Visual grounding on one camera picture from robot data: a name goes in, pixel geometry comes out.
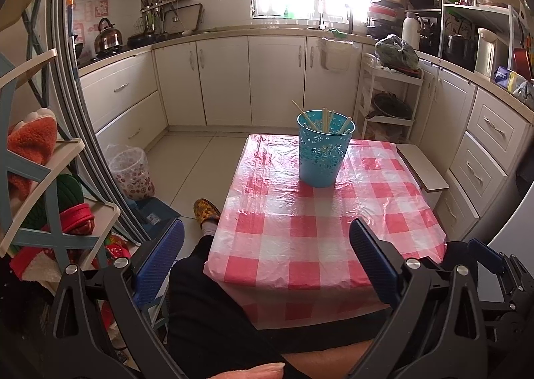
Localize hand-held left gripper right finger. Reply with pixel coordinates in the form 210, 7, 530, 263
348, 218, 490, 379

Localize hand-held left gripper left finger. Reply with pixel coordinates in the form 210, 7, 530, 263
42, 218, 186, 379

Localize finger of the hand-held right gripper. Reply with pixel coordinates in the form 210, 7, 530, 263
467, 238, 534, 313
441, 240, 534, 367

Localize blue perforated plastic holder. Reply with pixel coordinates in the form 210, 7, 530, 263
297, 112, 356, 188

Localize bundle of wooden chopsticks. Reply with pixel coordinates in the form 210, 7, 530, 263
291, 100, 353, 135

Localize person's left hand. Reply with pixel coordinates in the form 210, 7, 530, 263
225, 362, 287, 379

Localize dark blue box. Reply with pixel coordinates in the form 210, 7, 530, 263
136, 197, 182, 231

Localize person's leg in black trousers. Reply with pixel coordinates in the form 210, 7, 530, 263
165, 235, 376, 379

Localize yellow patterned slipper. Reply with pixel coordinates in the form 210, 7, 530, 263
193, 198, 222, 224

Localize floral trash bin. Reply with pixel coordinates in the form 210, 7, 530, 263
104, 144, 156, 201

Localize white low stool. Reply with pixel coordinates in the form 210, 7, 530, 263
395, 144, 450, 213

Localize red padded item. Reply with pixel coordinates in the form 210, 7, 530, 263
60, 203, 96, 233

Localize green knit cloth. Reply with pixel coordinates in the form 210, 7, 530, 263
17, 174, 84, 229

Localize red checked tablecloth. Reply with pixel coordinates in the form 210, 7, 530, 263
203, 134, 448, 330

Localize red and white fluffy cloth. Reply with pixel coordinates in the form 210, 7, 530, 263
9, 245, 63, 283

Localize dark wok in trolley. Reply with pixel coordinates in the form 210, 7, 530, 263
367, 92, 412, 120

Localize beige and blue shelf rack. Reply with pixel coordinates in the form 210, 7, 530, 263
0, 0, 121, 275

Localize orange fluffy cloth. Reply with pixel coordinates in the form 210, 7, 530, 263
6, 108, 58, 196

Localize blue carton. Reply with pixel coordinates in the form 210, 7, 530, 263
493, 66, 518, 85

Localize white storage trolley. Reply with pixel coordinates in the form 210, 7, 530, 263
358, 52, 424, 144

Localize cream base cabinets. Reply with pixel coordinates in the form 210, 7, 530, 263
79, 26, 534, 242

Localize white electric water boiler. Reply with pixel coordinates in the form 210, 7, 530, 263
475, 27, 509, 78

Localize bag of green vegetables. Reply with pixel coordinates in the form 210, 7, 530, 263
374, 34, 419, 71

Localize white hanging waste bin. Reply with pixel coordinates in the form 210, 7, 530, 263
319, 37, 361, 72

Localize black toaster oven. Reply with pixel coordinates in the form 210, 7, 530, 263
405, 9, 443, 56

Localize black frying pan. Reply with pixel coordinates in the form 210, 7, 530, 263
127, 32, 157, 49

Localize white thermos jug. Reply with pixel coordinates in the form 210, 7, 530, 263
401, 12, 422, 52

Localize metal kettle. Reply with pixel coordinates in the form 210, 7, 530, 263
94, 18, 123, 53

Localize white counter shelf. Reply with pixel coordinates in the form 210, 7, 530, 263
440, 2, 526, 71

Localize stack of pots and lids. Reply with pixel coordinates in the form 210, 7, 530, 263
367, 0, 403, 39

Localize leaning baking tray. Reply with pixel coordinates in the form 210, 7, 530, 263
165, 3, 204, 33

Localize chrome faucet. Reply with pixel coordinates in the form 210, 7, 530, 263
311, 0, 327, 30

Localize grey sliding door frame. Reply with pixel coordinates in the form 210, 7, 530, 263
48, 0, 176, 246

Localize pink wall stickers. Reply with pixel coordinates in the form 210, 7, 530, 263
85, 0, 111, 29

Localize wall utensil rack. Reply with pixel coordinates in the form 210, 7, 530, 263
139, 0, 193, 27

